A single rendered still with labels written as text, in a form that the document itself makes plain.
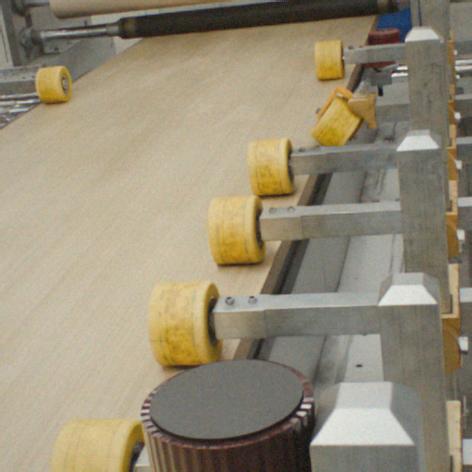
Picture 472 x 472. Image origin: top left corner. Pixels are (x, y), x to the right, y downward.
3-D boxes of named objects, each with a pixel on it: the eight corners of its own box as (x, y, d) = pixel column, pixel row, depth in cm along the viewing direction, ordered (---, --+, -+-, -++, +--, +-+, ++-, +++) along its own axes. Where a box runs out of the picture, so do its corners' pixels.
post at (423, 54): (462, 423, 119) (439, 23, 103) (463, 439, 116) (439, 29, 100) (432, 423, 120) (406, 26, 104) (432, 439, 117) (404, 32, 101)
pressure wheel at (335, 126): (339, 145, 168) (366, 108, 165) (334, 159, 161) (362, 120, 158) (310, 125, 168) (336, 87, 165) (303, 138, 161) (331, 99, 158)
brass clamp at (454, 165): (461, 158, 140) (459, 123, 139) (462, 188, 128) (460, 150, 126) (417, 160, 142) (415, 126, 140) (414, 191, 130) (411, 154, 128)
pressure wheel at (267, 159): (286, 187, 136) (296, 198, 144) (285, 131, 137) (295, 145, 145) (243, 190, 137) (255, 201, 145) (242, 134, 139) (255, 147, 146)
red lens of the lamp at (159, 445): (328, 409, 37) (323, 357, 36) (308, 507, 32) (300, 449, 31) (174, 410, 38) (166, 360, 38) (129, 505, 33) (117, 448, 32)
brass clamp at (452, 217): (464, 219, 118) (461, 179, 116) (465, 264, 105) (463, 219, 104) (411, 222, 119) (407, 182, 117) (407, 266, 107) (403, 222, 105)
